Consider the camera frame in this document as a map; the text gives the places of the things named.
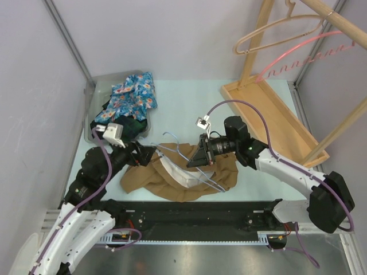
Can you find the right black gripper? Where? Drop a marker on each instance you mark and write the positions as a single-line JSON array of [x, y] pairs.
[[202, 156]]

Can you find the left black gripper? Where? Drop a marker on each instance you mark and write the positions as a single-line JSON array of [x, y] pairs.
[[143, 155]]

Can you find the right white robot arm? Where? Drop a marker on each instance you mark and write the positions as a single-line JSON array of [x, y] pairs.
[[327, 200]]

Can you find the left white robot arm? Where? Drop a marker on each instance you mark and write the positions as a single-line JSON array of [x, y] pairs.
[[83, 218]]

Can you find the dark green garment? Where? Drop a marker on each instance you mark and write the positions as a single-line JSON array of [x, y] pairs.
[[131, 127]]

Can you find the blue floral garment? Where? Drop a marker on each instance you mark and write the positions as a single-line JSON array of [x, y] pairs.
[[132, 98]]

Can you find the wooden clothes rack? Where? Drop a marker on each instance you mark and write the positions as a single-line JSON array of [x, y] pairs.
[[302, 85]]

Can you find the grey plastic bin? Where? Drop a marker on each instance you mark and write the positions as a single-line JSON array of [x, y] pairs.
[[96, 96]]

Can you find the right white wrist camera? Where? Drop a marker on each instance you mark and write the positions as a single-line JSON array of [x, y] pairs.
[[204, 123]]

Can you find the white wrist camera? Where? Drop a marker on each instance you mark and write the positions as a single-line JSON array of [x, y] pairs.
[[204, 123], [111, 133]]

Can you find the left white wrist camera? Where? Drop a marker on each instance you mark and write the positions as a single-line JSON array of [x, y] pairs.
[[111, 133]]

